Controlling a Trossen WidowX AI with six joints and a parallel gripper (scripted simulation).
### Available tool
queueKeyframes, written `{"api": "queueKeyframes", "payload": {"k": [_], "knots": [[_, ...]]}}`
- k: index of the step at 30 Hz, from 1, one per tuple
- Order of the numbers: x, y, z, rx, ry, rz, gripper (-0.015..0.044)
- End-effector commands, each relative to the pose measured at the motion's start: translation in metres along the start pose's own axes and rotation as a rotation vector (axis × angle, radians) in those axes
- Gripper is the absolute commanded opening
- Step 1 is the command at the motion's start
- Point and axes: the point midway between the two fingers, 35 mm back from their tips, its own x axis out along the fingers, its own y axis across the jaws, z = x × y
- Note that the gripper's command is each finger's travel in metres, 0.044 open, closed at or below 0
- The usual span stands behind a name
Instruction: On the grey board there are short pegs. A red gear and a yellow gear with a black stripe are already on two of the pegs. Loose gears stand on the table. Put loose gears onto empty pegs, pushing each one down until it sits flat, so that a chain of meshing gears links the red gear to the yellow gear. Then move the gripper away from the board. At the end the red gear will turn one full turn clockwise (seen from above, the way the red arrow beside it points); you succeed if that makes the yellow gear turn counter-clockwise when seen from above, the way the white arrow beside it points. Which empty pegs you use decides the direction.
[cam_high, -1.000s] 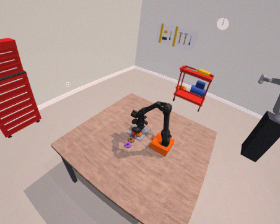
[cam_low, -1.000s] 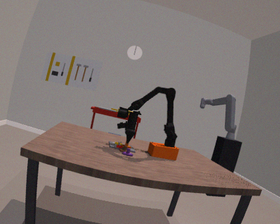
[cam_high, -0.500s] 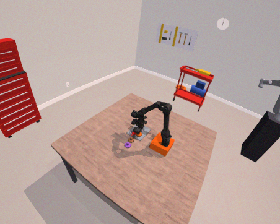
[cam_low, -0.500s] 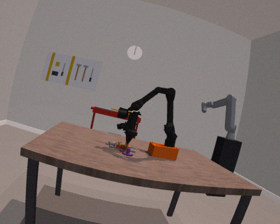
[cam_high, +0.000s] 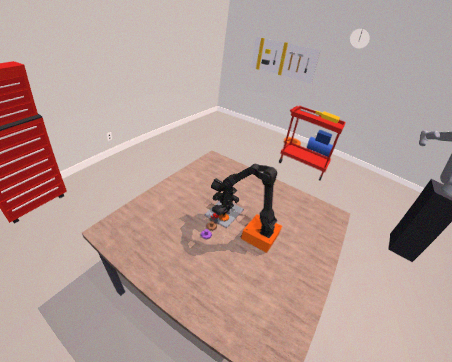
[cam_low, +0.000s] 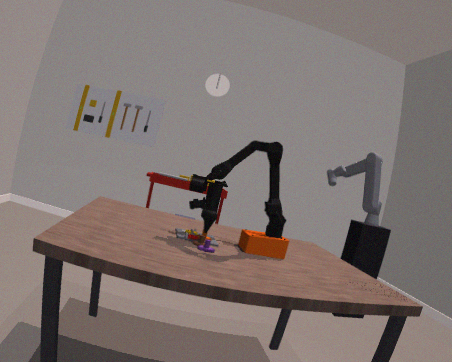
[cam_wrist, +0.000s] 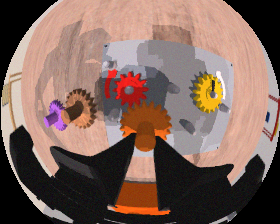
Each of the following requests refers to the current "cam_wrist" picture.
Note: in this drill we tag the purple gear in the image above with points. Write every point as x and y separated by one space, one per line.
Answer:
55 116

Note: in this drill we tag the yellow gear with black stripe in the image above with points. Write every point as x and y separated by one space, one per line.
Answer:
207 85

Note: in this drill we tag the red gear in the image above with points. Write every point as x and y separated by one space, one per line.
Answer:
130 81

